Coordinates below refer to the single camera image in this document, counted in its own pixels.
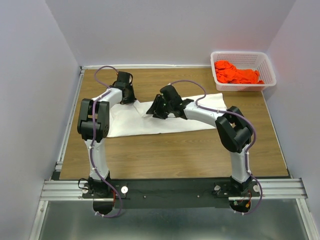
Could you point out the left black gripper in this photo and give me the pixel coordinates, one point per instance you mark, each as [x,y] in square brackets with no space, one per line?
[132,98]

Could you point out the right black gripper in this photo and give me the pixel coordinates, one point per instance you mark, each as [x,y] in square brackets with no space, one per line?
[154,107]

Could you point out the white t shirt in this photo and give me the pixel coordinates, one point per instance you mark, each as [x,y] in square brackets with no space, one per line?
[132,119]

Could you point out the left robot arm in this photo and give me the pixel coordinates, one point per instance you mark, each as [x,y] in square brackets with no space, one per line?
[94,124]

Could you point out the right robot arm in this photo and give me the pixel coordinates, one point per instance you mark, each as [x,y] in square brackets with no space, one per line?
[234,131]

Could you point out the orange t shirt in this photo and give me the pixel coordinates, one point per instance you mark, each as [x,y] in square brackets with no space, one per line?
[227,73]

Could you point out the white plastic basket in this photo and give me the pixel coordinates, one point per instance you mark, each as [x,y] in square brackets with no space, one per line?
[245,60]

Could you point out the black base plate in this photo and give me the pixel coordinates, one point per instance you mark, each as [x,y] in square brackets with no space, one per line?
[170,193]

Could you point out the aluminium frame rail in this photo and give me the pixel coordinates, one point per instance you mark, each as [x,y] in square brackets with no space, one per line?
[277,214]

